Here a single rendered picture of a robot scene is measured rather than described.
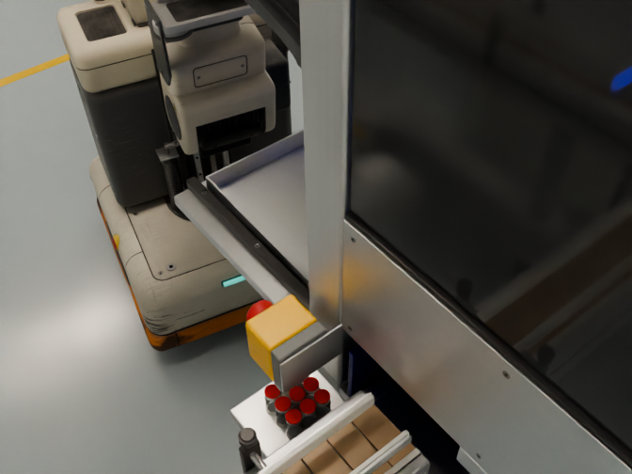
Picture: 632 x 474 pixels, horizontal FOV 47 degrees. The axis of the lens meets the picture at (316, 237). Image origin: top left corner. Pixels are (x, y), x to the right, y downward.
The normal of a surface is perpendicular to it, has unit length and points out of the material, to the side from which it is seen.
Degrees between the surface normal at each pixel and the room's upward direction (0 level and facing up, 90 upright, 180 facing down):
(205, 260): 0
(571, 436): 90
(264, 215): 0
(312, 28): 90
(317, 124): 90
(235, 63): 98
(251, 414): 0
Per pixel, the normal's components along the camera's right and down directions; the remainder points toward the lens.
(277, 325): -0.01, -0.68
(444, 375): -0.79, 0.46
